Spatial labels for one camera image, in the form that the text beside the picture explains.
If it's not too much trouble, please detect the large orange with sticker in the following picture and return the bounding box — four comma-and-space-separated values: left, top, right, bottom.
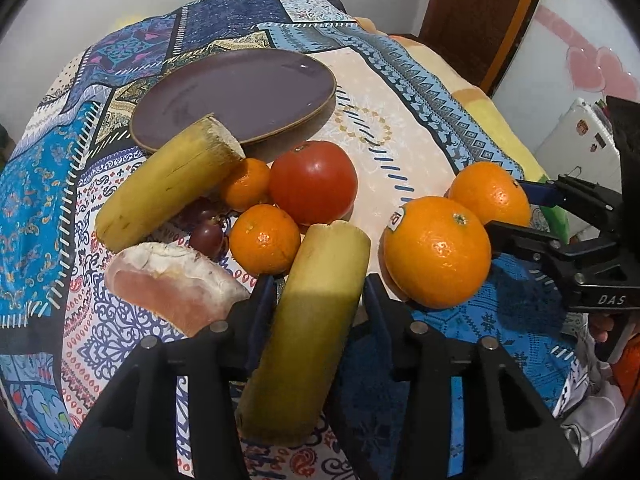
382, 196, 491, 309

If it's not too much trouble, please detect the peeled pomelo segment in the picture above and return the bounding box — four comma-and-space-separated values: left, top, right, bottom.
104, 242, 250, 337

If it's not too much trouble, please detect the yellow banana piece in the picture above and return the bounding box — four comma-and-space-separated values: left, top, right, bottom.
235, 220, 371, 446
94, 115, 245, 252

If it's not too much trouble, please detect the dark red grape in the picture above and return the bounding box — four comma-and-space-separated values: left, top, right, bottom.
179, 197, 218, 226
189, 219, 224, 259

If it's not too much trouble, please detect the small mandarin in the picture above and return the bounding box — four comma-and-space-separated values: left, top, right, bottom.
229, 204, 300, 276
219, 158, 270, 212

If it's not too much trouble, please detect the red tomato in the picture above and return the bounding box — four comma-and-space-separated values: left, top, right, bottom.
269, 141, 358, 226

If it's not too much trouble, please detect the right hand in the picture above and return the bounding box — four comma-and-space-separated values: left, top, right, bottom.
589, 313, 628, 364

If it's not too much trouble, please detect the blue patchwork bedspread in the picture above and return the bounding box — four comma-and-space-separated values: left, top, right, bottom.
0, 0, 591, 480

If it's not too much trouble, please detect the brown wooden door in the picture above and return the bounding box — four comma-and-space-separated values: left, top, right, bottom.
419, 0, 539, 96

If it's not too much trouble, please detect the dark purple plate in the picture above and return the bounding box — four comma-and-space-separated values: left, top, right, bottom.
129, 48, 336, 153

